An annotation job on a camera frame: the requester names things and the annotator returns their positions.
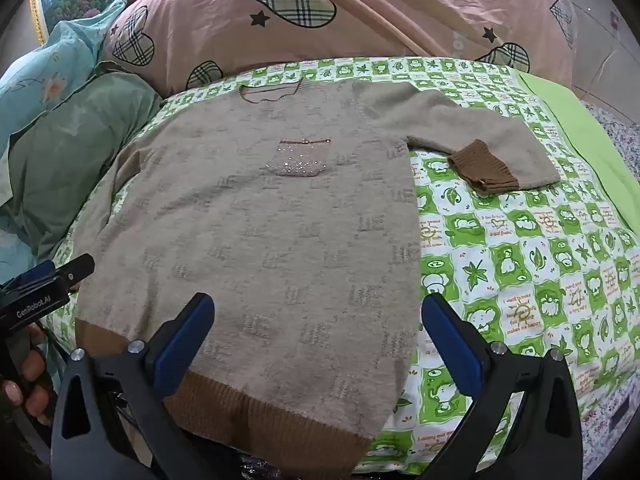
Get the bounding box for grey-green pillow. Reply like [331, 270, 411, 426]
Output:
[0, 60, 166, 257]

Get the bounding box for plain light green sheet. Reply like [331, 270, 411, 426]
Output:
[515, 71, 640, 211]

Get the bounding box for light blue floral pillow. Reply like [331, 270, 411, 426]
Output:
[0, 0, 126, 291]

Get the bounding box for beige knit sweater brown cuffs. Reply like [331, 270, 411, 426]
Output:
[69, 79, 561, 472]

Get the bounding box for green checked printed bedsheet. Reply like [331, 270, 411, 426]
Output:
[37, 55, 640, 476]

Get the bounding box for pink quilt with plaid hearts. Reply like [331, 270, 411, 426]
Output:
[97, 0, 583, 98]

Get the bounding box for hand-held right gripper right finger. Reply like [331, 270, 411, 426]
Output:
[421, 292, 585, 480]

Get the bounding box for person's left hand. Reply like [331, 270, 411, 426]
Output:
[0, 321, 55, 427]

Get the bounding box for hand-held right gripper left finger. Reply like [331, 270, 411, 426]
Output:
[51, 292, 216, 480]

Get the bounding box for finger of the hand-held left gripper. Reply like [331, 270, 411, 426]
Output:
[50, 253, 96, 287]

